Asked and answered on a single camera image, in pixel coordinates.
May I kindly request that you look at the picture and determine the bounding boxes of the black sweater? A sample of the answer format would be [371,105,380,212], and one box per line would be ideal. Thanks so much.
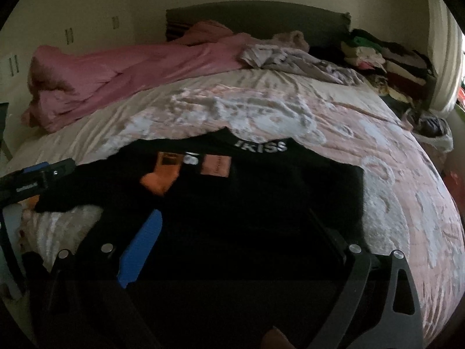
[34,127,366,299]

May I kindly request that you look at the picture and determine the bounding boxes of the striped pillow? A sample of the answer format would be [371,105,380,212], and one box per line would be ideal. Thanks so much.
[166,21,197,41]

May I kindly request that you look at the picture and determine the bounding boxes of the white wardrobe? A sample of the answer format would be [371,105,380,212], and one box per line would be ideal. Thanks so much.
[0,0,137,81]

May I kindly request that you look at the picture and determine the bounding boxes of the floral pink bedspread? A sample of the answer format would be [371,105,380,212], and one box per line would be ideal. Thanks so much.
[7,68,465,349]

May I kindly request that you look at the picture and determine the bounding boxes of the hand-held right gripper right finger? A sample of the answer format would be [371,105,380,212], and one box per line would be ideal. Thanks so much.
[308,209,426,349]

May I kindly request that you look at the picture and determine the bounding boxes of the plastic bag of clothes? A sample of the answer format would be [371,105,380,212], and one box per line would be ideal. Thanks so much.
[403,107,455,153]

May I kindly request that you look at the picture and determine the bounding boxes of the white curtain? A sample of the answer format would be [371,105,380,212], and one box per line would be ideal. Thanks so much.
[426,0,464,114]

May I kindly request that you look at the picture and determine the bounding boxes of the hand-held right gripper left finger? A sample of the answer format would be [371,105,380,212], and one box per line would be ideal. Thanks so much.
[40,209,164,349]

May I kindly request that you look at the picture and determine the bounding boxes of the fluffy pink garment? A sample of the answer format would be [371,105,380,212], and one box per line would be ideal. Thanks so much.
[272,30,310,52]

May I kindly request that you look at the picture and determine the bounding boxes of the stack of folded clothes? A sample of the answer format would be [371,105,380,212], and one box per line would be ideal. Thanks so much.
[341,28,437,107]

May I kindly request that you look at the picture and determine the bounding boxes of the pink blanket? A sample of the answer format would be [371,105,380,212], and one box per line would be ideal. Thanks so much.
[21,21,255,134]

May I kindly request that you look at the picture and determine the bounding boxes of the crumpled lavender cloth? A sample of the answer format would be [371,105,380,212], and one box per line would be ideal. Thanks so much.
[239,44,364,85]

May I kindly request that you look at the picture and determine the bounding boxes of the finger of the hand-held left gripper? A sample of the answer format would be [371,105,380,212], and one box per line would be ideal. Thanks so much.
[0,158,76,204]

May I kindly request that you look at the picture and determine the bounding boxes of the dark headboard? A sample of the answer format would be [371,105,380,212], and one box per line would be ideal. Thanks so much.
[165,1,351,43]

